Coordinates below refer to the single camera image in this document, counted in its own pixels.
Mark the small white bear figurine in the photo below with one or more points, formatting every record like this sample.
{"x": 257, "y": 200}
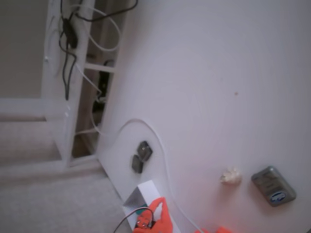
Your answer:
{"x": 230, "y": 176}

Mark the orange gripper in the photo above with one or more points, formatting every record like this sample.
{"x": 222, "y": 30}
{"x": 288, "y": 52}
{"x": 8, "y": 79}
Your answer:
{"x": 162, "y": 213}

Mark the grey metal tin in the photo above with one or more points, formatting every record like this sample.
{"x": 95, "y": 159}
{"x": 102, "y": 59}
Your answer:
{"x": 272, "y": 185}

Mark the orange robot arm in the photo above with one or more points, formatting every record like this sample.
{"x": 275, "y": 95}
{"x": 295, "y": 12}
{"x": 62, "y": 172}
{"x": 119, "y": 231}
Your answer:
{"x": 222, "y": 230}

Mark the white metal rack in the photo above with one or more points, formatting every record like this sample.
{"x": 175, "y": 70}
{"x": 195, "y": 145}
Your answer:
{"x": 51, "y": 85}

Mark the small black plastic case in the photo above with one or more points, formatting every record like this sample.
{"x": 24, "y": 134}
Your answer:
{"x": 137, "y": 163}
{"x": 145, "y": 151}

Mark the white cardboard bin box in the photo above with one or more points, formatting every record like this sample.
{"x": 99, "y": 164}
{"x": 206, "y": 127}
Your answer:
{"x": 145, "y": 191}

